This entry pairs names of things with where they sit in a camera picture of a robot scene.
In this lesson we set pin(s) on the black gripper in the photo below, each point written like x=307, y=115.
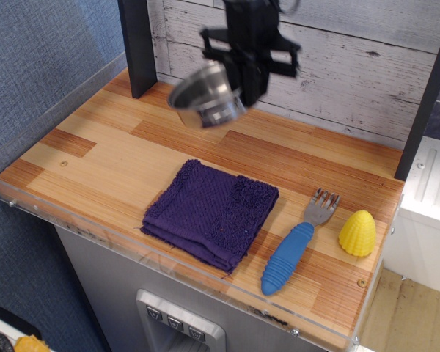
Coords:
x=252, y=36

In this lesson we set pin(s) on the silver button panel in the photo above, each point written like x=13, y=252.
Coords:
x=169, y=327

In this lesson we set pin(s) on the small stainless steel pan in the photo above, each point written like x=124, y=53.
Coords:
x=205, y=99

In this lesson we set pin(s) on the dark left cabinet post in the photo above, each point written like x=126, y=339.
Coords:
x=136, y=31

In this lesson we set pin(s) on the grey cabinet front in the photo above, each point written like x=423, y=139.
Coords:
x=111, y=281

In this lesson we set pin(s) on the blue handled metal fork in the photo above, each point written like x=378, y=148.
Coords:
x=283, y=262

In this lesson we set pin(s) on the folded purple cloth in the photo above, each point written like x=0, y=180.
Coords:
x=212, y=215

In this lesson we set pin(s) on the yellow plastic corn toy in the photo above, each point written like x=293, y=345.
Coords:
x=358, y=235

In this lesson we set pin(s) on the dark right cabinet post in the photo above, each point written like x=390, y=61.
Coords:
x=420, y=122

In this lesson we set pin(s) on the orange yellow toy object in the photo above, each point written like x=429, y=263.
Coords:
x=30, y=344

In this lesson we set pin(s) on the clear acrylic table guard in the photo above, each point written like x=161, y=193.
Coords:
x=102, y=167

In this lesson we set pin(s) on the white toy sink unit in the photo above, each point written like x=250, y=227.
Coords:
x=412, y=247

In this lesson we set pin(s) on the dark cabinet post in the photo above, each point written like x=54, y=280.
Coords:
x=420, y=122
x=136, y=31

